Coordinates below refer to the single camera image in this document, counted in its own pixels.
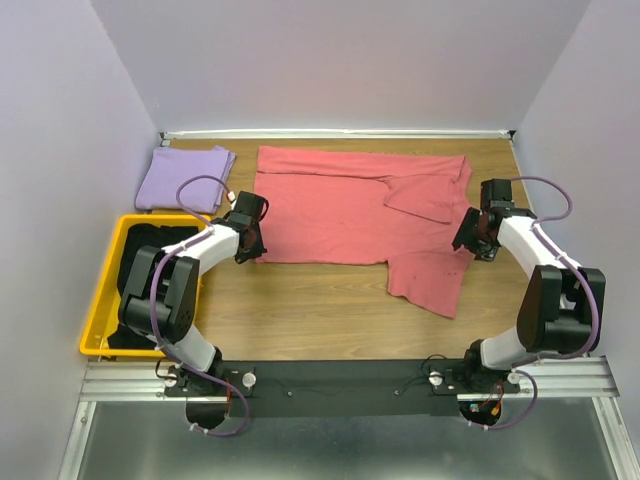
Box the red t shirt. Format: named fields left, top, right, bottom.
left=254, top=146, right=472, bottom=318

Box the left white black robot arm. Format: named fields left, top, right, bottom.
left=118, top=191, right=269, bottom=395

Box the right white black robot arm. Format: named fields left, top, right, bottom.
left=452, top=179, right=606, bottom=392

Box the folded purple t shirt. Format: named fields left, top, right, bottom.
left=135, top=146, right=236, bottom=214

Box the yellow plastic bin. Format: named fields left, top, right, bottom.
left=79, top=214, right=205, bottom=360

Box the black t shirt in bin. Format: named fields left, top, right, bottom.
left=106, top=223, right=201, bottom=350

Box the aluminium front rail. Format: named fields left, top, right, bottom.
left=79, top=357, right=619, bottom=402

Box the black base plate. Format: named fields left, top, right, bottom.
left=164, top=355, right=520, bottom=426

